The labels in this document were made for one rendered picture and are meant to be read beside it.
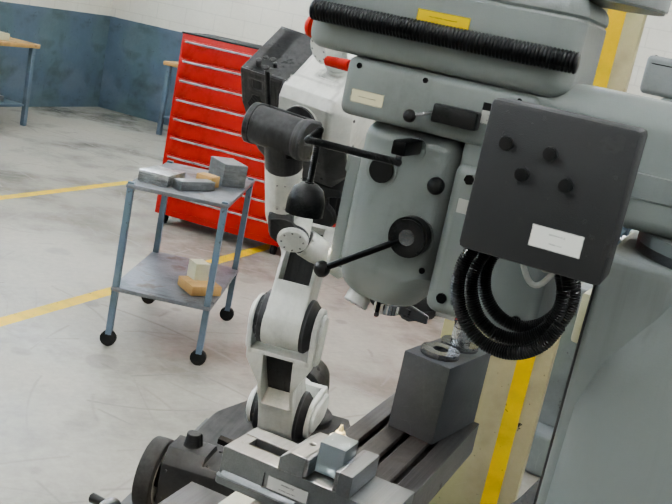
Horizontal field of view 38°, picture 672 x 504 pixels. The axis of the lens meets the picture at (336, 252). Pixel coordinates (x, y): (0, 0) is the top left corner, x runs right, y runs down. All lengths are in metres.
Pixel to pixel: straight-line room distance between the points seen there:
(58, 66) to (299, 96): 10.49
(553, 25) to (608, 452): 0.66
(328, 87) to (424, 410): 0.77
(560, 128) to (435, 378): 0.99
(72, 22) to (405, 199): 11.24
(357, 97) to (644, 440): 0.72
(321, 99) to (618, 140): 1.09
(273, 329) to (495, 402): 1.35
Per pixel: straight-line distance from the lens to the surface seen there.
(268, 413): 2.72
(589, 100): 1.56
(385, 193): 1.66
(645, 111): 1.55
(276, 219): 2.31
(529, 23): 1.56
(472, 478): 3.76
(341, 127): 2.27
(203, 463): 2.62
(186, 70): 7.31
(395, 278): 1.68
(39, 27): 12.32
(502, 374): 3.60
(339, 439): 1.80
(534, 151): 1.31
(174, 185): 4.77
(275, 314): 2.49
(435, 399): 2.18
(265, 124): 2.18
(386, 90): 1.63
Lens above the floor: 1.79
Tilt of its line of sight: 14 degrees down
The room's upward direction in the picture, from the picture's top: 12 degrees clockwise
